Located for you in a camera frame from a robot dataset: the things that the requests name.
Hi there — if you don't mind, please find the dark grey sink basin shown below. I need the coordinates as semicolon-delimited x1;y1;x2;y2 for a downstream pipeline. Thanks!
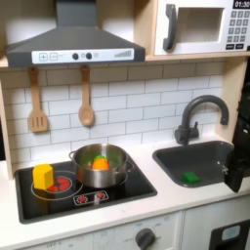
151;140;236;189

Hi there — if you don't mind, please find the green block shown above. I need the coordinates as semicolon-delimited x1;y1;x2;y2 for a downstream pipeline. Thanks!
182;171;201;186

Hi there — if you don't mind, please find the dark grey curved tap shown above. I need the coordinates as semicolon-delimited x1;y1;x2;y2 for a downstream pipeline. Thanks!
174;94;230;146

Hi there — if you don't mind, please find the black toy stove top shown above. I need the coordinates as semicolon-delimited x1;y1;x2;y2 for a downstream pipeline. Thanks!
14;155;158;226

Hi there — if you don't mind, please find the grey oven knob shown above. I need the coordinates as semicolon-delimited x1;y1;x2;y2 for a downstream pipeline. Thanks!
134;227;157;250

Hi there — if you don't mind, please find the white toy microwave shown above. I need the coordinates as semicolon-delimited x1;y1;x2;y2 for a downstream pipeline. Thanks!
153;0;250;57

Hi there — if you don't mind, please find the orange toy carrot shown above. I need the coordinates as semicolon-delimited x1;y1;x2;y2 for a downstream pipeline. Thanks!
91;154;111;172

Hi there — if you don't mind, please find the steel pot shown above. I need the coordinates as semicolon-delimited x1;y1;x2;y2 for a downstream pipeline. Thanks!
67;143;135;189

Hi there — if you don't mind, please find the wooden spoon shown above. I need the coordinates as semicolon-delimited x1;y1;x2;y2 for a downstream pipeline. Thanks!
77;65;96;128

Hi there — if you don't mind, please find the yellow block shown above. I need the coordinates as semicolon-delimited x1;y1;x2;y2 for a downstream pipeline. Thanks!
31;163;56;191

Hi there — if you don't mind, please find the slotted wooden spatula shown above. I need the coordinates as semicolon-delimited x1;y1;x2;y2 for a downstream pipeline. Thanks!
26;67;50;134

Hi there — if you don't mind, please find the grey range hood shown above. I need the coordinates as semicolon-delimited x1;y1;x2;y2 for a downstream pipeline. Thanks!
4;0;146;68

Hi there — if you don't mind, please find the grey microwave door handle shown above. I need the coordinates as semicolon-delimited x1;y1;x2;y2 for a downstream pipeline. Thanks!
162;3;179;53

